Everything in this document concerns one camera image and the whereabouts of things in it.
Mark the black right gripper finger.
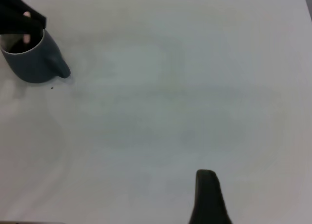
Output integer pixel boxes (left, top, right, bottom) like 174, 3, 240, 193
188, 169, 233, 224

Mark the dark grey ceramic cup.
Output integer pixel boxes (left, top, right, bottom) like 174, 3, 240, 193
0, 28, 72, 84

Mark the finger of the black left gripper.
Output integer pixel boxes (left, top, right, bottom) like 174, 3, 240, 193
0, 0, 47, 23
0, 17, 47, 36

